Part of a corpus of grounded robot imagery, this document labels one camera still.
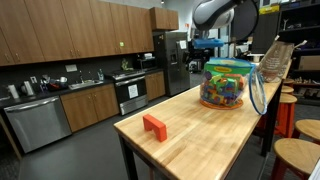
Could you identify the round wooden stool near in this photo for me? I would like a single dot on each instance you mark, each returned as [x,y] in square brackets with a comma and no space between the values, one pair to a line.
[300,156]

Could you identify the wooden upper cabinets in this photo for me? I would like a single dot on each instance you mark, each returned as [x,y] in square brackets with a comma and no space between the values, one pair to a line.
[35,31]

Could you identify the black shelving unit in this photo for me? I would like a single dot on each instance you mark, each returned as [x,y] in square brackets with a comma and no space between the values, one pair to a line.
[299,23]

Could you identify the wooden cabinets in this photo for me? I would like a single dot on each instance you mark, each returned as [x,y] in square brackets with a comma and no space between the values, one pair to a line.
[35,31]
[93,104]

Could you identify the orange stool by table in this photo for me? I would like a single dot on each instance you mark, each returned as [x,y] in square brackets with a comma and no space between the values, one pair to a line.
[284,118]

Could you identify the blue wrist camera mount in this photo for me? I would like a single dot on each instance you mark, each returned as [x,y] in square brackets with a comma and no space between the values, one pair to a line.
[207,43]

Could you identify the black stove range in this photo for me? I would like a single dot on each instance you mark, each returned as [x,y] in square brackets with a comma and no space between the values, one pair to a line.
[130,88]

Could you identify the bag of hot dog buns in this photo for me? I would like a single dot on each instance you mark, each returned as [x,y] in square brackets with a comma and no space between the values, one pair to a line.
[274,63]

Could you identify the kitchen sink with faucet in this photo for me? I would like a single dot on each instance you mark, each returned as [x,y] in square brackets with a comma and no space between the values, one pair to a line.
[84,83]

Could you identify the stainless steel dishwasher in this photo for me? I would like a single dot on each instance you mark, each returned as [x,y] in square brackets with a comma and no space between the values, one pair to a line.
[39,122]

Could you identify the wooden lower cabinets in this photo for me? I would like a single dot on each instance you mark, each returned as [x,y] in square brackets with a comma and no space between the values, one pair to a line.
[93,104]

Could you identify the black microwave oven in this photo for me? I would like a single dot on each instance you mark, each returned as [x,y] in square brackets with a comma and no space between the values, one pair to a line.
[147,64]

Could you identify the round wooden stool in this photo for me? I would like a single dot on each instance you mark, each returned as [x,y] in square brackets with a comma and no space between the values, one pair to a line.
[309,128]
[300,156]

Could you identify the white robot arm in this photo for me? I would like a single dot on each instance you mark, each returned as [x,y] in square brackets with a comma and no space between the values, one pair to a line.
[213,14]

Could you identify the clear bag of blocks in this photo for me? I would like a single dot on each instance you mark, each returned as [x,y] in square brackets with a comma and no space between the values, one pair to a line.
[223,83]

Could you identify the round wooden stool right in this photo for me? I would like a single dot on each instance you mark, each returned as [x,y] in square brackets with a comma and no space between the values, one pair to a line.
[309,128]

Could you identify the red foam arch block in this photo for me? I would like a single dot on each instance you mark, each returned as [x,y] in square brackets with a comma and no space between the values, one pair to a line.
[153,124]

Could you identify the stainless steel refrigerator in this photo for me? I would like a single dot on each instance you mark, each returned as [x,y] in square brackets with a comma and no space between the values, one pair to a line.
[169,48]

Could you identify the blue-rimmed clear bag lid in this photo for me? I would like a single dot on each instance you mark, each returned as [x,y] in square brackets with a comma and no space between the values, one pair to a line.
[256,91]

